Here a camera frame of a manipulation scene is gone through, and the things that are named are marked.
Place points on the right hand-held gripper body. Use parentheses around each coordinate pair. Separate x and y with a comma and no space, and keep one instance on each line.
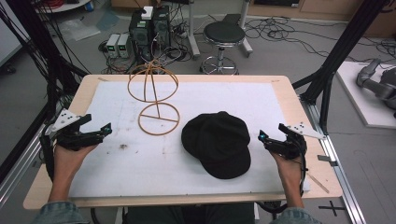
(292,147)

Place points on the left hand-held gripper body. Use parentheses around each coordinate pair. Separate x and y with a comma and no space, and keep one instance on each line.
(70,138)

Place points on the person's right denim sleeve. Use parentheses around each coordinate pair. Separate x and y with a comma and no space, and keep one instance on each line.
(295,217)

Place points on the white box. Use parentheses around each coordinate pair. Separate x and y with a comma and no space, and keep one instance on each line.
(147,13)

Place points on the person's left hand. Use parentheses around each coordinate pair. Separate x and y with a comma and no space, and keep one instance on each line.
(67,161)

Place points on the black computer tower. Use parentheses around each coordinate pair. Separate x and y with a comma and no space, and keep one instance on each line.
(140,34)
(162,28)

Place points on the grey power supply unit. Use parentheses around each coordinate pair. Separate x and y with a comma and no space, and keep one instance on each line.
(124,46)
(112,45)

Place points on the black cap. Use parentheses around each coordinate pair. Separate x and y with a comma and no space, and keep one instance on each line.
(218,146)

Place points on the person's denim sleeve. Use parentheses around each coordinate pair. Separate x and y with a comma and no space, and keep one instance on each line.
(59,214)
(295,217)

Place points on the person's dark trousers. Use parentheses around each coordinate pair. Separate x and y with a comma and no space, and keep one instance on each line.
(190,214)

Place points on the aluminium rail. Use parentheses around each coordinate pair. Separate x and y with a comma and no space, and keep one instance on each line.
(339,177)
(18,174)

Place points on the white floor board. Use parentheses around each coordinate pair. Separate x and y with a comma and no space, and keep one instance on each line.
(367,109)

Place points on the black frame post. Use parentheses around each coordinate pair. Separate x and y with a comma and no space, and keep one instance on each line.
(339,53)
(40,46)

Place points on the person's left denim sleeve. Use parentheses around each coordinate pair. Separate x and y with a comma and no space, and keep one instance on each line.
(59,214)

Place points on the thin wooden strip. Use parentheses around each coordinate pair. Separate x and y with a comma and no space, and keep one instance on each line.
(318,183)

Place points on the small metal bracket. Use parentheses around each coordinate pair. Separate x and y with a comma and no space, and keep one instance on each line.
(327,159)

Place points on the white table mat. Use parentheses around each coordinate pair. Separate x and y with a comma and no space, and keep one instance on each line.
(140,168)

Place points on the person's right hand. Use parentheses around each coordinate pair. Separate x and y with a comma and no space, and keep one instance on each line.
(289,169)

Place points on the black round stool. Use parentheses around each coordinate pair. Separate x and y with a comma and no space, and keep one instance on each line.
(224,32)

